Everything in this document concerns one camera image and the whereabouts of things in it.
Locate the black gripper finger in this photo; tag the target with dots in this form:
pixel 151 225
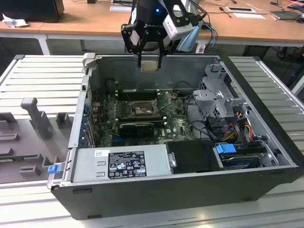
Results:
pixel 161 59
pixel 126 41

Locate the CPU with silver top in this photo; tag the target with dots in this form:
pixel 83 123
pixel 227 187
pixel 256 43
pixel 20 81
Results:
pixel 149 65

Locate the black RAM slot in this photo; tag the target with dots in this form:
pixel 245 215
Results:
pixel 142 97
pixel 142 118
pixel 142 121
pixel 142 91

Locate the CPU socket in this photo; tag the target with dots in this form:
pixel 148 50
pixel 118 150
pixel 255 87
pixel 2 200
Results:
pixel 142 105

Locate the coin battery holder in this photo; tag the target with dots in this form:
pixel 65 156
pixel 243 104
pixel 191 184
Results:
pixel 175 96

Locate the white socket box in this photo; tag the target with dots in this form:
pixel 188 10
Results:
pixel 200 48

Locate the light grey case latch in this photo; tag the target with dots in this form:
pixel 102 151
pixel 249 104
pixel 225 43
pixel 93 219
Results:
pixel 89 59

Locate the silver metal drive cage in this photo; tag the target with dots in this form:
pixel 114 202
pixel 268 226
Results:
pixel 213 99

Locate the green motherboard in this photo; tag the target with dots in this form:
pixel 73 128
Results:
pixel 175 126

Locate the black graphics card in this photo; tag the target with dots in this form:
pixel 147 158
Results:
pixel 135 130

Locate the blue card retention clip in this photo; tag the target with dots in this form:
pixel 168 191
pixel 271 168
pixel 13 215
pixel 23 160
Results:
pixel 87 109
pixel 84 125
pixel 82 140

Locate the white paper sheet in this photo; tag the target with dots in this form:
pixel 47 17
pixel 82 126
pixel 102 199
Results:
pixel 249 16

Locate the black box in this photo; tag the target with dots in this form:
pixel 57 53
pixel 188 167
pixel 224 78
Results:
pixel 31 9

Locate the black plastic shroud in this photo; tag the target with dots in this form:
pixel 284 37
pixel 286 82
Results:
pixel 194 156

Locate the hard disk in blue carrier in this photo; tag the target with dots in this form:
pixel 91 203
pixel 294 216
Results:
pixel 225 150

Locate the crumpled white paper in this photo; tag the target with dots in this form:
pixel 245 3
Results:
pixel 14 22

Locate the grey parts rack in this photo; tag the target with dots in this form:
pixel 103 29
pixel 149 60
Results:
pixel 59 145

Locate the grey power supply with label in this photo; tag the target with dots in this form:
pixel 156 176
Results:
pixel 90 166

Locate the grey laptop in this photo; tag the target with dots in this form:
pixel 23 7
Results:
pixel 285 15

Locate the black and grey PC case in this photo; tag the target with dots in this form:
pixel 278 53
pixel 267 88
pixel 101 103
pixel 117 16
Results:
pixel 142 197

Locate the blue case latch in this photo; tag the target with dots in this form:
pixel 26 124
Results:
pixel 53 169

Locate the green RAM stick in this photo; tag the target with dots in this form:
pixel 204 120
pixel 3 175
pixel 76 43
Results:
pixel 19 157

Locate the wooden desk white frame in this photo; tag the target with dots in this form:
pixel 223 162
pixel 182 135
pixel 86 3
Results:
pixel 83 26
pixel 34 26

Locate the white table frame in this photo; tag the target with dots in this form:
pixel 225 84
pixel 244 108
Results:
pixel 299 85

